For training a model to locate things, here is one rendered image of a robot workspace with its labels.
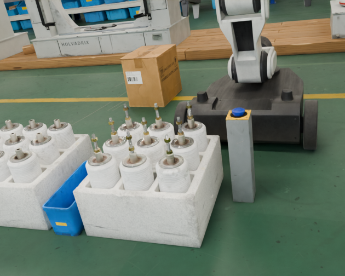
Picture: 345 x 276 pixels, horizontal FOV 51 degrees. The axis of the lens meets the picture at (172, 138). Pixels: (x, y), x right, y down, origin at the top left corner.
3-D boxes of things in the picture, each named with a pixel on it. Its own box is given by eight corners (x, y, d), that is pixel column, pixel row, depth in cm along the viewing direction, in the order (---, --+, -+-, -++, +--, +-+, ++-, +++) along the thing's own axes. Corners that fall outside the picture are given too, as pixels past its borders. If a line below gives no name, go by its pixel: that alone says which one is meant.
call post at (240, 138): (236, 189, 132) (229, 110, 118) (256, 190, 130) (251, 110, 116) (233, 201, 126) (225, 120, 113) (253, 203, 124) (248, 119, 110)
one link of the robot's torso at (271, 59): (236, 71, 186) (234, 45, 181) (277, 69, 179) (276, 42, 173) (228, 85, 169) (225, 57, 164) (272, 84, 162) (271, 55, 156)
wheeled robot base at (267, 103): (217, 93, 216) (211, 36, 201) (311, 92, 197) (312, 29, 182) (184, 145, 163) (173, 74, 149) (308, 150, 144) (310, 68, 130)
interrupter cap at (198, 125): (193, 120, 131) (193, 119, 131) (207, 126, 125) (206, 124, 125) (176, 128, 127) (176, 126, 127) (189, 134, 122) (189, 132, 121)
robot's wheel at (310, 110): (304, 135, 161) (305, 92, 152) (316, 136, 159) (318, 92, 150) (303, 158, 144) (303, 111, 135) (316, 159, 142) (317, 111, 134)
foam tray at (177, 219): (132, 172, 154) (123, 134, 146) (223, 176, 141) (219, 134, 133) (86, 236, 121) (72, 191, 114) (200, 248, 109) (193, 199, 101)
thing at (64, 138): (67, 159, 158) (55, 121, 150) (86, 160, 155) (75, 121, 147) (54, 171, 150) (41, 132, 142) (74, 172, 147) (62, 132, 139)
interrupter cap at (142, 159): (150, 156, 112) (150, 154, 112) (139, 169, 106) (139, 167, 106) (130, 154, 115) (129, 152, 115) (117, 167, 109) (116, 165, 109)
